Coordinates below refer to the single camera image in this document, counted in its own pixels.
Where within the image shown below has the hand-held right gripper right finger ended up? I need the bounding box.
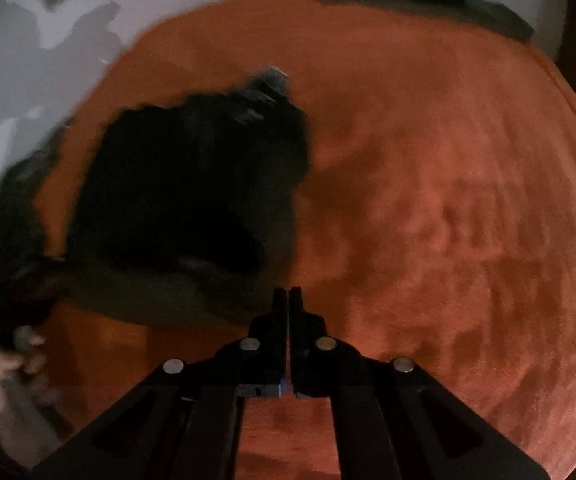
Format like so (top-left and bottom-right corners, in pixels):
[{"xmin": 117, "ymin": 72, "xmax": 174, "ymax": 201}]
[{"xmin": 289, "ymin": 287, "xmax": 551, "ymax": 480}]

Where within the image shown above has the black paisley print garment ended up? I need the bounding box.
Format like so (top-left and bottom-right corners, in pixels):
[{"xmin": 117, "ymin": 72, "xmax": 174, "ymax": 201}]
[{"xmin": 66, "ymin": 66, "xmax": 315, "ymax": 327}]

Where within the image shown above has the folded grey garment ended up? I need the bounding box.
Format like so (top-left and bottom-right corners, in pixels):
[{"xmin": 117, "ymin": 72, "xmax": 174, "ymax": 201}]
[{"xmin": 318, "ymin": 0, "xmax": 537, "ymax": 43}]

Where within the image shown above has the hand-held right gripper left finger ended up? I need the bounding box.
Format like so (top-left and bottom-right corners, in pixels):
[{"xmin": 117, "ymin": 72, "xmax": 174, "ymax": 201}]
[{"xmin": 28, "ymin": 287, "xmax": 287, "ymax": 480}]

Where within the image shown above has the person's left hand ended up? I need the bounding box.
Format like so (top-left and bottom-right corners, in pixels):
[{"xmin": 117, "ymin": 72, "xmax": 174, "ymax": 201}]
[{"xmin": 0, "ymin": 332, "xmax": 51, "ymax": 416}]

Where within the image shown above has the dark grey denim garment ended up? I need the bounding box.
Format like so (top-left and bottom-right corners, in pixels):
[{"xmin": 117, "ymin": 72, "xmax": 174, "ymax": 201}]
[{"xmin": 0, "ymin": 125, "xmax": 74, "ymax": 343}]

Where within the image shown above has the orange fleece blanket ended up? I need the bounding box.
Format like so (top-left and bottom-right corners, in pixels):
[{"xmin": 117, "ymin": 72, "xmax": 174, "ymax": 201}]
[{"xmin": 0, "ymin": 0, "xmax": 576, "ymax": 480}]

